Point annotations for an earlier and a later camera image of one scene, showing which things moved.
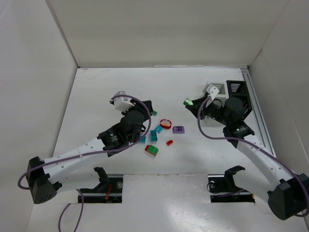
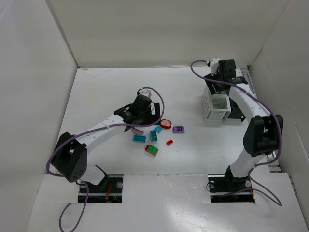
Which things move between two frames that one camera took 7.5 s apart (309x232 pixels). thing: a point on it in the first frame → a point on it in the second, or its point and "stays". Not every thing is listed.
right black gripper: x=200 y=106 → x=217 y=85
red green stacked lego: x=151 y=149 stays
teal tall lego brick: x=154 y=136 stays
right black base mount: x=222 y=189 stays
